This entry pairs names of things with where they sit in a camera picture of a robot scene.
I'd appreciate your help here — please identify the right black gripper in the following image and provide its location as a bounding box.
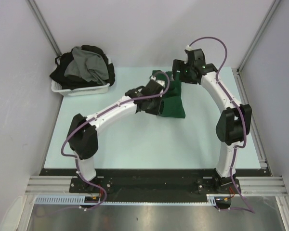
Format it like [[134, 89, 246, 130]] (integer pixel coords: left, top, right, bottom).
[[170, 60, 197, 85]]

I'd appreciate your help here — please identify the green t shirt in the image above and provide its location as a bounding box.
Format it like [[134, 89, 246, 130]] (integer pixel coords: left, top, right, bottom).
[[149, 71, 185, 119]]

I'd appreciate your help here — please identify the black t shirt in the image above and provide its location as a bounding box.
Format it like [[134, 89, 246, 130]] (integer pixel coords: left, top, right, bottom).
[[50, 45, 115, 90]]

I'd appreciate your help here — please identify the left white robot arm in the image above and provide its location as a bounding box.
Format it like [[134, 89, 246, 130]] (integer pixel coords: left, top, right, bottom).
[[65, 77, 170, 193]]

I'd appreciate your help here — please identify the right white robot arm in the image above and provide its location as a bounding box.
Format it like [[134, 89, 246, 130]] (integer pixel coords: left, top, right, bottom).
[[172, 46, 252, 193]]

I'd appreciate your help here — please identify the grey t shirt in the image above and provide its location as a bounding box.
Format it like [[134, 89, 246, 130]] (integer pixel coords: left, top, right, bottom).
[[65, 46, 109, 85]]

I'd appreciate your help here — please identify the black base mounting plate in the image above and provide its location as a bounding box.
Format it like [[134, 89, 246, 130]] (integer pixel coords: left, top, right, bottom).
[[40, 169, 271, 209]]

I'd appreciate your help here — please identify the white plastic laundry basket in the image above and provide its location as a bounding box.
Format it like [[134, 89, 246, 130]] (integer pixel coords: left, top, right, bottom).
[[51, 80, 110, 97]]

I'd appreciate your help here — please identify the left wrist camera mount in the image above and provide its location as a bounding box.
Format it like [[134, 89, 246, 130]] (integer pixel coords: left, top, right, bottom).
[[150, 76, 166, 88]]

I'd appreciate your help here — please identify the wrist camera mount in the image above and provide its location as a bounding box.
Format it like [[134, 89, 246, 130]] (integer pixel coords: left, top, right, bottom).
[[150, 76, 166, 88], [184, 45, 193, 52]]

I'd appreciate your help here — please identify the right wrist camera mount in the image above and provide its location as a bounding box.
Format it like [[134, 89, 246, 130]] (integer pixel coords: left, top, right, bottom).
[[184, 45, 193, 52]]

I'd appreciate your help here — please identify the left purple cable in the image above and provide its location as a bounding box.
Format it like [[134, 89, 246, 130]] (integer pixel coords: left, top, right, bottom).
[[36, 71, 171, 214]]

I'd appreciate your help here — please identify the right aluminium corner post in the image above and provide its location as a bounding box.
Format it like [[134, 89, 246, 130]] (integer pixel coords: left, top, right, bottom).
[[236, 0, 283, 74]]

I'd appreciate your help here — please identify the aluminium corner post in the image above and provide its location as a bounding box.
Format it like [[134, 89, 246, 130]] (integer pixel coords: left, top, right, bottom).
[[26, 0, 62, 56], [236, 0, 283, 74]]

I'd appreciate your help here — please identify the white cable duct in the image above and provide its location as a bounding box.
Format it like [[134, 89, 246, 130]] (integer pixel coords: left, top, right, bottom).
[[35, 194, 219, 206]]

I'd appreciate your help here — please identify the left aluminium corner post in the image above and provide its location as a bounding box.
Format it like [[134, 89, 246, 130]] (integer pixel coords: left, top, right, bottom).
[[26, 0, 62, 56]]

